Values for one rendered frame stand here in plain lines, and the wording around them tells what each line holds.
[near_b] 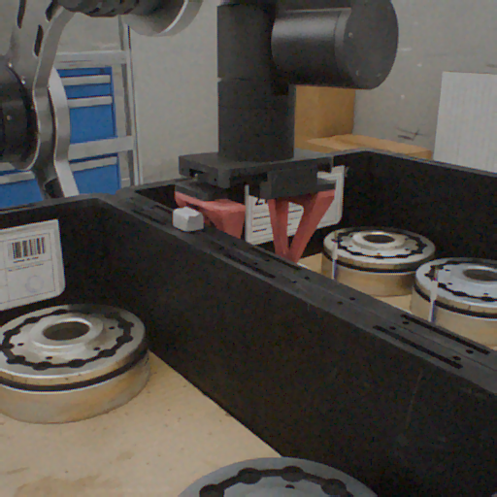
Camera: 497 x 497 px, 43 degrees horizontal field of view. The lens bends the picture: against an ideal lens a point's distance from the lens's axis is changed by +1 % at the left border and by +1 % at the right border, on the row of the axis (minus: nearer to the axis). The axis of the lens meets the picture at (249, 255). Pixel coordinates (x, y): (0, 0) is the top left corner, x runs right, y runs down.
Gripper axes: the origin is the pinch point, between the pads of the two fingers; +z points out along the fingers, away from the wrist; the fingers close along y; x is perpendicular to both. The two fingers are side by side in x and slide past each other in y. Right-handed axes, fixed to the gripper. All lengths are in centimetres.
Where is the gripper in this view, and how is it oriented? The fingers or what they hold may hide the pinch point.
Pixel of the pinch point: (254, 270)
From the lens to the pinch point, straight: 50.3
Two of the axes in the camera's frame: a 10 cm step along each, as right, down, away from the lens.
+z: -0.1, 9.5, 3.1
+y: 8.1, -1.8, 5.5
